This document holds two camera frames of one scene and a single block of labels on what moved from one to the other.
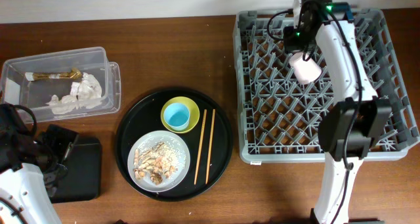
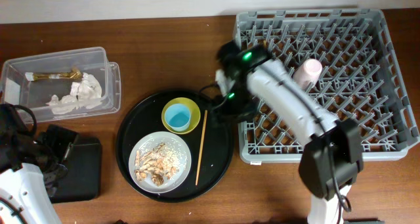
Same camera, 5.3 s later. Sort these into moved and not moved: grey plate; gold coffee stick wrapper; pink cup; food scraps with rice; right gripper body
Moved: right gripper body; pink cup
Not moved: gold coffee stick wrapper; grey plate; food scraps with rice
